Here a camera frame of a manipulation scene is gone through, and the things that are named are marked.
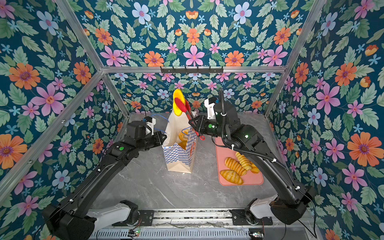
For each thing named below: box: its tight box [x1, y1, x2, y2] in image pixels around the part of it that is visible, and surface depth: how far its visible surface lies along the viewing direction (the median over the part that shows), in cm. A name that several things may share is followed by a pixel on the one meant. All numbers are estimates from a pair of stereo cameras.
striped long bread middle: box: [235, 152, 252, 171], surface depth 89 cm
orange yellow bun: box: [172, 88, 186, 116], surface depth 68 cm
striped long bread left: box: [224, 157, 248, 176], surface depth 90 cm
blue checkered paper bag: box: [162, 111, 197, 174], surface depth 81 cm
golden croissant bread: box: [220, 169, 244, 185], surface depth 86 cm
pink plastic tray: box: [215, 136, 264, 186], surface depth 89 cm
